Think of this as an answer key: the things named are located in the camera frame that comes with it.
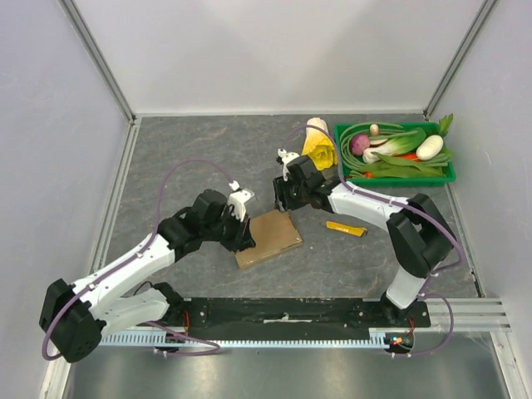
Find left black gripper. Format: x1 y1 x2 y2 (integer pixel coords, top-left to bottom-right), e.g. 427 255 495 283
202 208 256 254

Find brown cardboard express box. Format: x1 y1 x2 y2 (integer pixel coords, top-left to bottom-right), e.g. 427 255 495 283
235 210 303 270

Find yellow utility knife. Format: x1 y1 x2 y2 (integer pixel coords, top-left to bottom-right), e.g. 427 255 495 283
326 220 367 237

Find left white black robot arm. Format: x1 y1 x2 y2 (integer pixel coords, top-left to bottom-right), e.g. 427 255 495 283
39 189 255 363

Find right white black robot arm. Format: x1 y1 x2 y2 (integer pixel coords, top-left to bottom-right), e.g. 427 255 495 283
273 174 458 328

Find yellow napa cabbage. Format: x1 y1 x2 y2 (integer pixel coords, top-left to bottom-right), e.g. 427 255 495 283
302 117 338 170

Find green long beans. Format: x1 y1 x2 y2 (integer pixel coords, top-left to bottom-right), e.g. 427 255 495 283
336 122 453 175

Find purple onion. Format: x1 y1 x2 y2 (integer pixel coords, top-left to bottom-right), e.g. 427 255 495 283
350 134 371 156

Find brown mushroom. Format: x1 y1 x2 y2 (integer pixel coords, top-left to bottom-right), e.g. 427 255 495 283
369 124 380 137

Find bok choy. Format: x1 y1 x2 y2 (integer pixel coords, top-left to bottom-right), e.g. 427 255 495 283
362 128 427 164

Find orange carrot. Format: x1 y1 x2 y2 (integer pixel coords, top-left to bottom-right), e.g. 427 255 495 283
345 153 418 179

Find white radish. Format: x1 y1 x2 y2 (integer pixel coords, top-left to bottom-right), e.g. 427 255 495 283
416 135 444 161

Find green plastic tray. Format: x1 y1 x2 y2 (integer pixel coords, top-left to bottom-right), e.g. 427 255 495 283
335 123 456 188

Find celery leaf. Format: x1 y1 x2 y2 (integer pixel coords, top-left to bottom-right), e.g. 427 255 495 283
438 113 454 137

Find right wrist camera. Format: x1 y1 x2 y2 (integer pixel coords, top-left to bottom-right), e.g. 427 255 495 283
273 149 326 187

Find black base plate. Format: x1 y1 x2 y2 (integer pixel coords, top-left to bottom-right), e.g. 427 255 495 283
159 298 431 328

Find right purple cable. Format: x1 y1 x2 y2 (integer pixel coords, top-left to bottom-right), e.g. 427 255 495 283
287 124 466 359

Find grey slotted cable duct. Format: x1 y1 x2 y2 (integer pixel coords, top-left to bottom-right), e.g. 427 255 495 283
99 328 415 347

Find right aluminium frame post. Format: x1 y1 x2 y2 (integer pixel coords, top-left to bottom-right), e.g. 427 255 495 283
423 0 499 121

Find aluminium frame post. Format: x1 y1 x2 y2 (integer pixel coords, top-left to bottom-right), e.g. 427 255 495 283
423 0 499 121
58 0 136 124

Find front aluminium rail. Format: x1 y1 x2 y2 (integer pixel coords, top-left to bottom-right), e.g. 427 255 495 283
60 295 510 332

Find left aluminium frame post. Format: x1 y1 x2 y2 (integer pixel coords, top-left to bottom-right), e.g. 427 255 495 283
58 0 136 124

